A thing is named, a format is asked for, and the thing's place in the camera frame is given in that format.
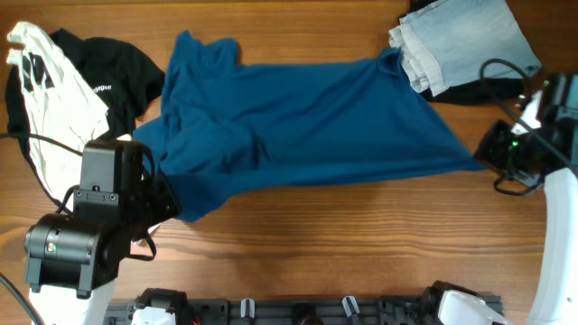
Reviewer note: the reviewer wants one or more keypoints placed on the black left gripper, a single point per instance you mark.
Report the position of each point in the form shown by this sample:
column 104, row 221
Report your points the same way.
column 170, row 207

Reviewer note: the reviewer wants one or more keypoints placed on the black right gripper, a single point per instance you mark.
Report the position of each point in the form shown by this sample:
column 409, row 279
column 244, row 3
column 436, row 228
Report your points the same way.
column 489, row 153

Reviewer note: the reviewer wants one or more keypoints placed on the blue polo shirt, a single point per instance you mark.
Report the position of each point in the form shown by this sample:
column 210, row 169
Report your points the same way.
column 227, row 128

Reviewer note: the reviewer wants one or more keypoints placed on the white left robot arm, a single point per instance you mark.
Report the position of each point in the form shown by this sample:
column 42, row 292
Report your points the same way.
column 73, row 259

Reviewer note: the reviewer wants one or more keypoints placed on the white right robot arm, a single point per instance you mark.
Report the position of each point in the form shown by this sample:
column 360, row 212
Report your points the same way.
column 556, row 294

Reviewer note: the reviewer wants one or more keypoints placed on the black folded garment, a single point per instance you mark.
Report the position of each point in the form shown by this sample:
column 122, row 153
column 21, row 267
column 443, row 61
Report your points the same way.
column 474, row 92

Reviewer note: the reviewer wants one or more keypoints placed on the black t-shirt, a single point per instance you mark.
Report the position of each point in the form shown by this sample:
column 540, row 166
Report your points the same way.
column 117, row 77

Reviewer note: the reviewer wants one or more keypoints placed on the light blue folded jeans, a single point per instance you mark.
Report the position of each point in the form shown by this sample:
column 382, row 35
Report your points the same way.
column 460, row 40

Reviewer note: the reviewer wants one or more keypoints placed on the white t-shirt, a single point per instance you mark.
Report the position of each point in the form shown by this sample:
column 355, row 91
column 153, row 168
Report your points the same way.
column 58, row 113

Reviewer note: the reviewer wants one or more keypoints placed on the black aluminium rail frame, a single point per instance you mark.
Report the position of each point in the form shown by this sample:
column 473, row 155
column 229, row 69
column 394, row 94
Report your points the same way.
column 440, row 303

